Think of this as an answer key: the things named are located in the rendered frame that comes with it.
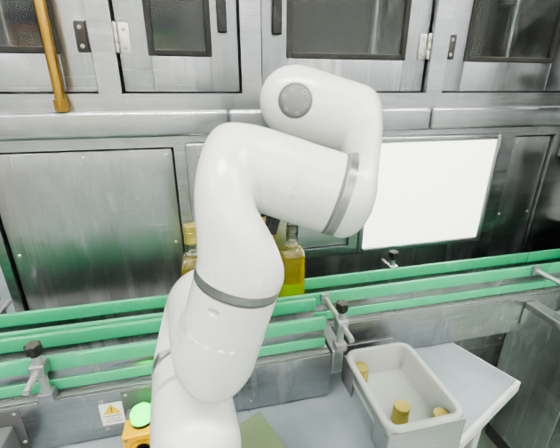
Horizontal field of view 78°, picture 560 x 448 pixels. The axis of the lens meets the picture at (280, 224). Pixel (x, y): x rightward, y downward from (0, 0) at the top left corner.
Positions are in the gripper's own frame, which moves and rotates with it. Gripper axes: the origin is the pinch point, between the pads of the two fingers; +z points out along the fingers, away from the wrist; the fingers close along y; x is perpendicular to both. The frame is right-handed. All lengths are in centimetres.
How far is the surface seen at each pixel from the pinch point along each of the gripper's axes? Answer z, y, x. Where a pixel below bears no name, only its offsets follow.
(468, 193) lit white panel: -16, -12, 62
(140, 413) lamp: 36.6, 19.9, -21.1
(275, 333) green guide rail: 20.6, 13.6, 3.9
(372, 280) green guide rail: 12.8, -3.2, 34.9
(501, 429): 73, -5, 120
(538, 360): 34, 0, 110
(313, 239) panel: 6.9, -12.7, 17.9
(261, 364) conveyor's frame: 27.7, 14.9, 2.4
